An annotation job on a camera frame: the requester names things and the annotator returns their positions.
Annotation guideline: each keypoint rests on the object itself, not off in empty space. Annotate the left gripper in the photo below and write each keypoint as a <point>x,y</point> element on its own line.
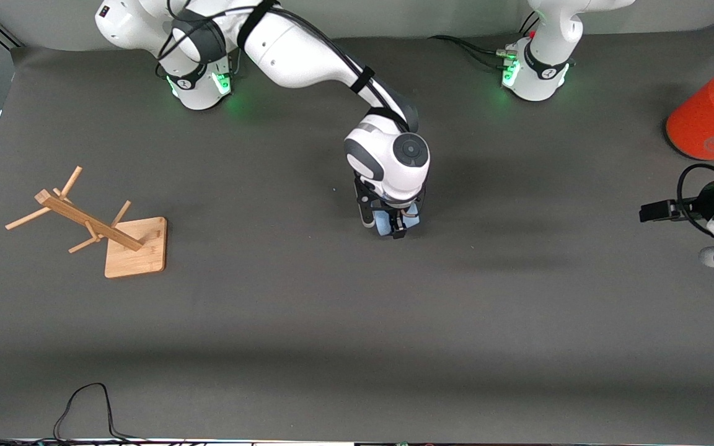
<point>708,199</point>

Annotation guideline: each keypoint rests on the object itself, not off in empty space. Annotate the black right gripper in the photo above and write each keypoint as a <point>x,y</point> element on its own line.
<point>399,231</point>

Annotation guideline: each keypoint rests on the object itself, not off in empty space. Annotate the light blue cup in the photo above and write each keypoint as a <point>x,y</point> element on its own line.
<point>383,224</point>

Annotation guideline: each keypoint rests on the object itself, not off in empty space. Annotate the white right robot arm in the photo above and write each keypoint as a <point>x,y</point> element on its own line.
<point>295,49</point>

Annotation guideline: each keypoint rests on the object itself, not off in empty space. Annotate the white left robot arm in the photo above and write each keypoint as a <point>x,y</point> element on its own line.
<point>546,56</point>

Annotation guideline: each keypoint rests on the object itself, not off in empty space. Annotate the wooden cup rack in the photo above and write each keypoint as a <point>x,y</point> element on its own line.
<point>134,251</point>

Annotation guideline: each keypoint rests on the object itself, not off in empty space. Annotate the orange can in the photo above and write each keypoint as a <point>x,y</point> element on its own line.
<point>704,118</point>

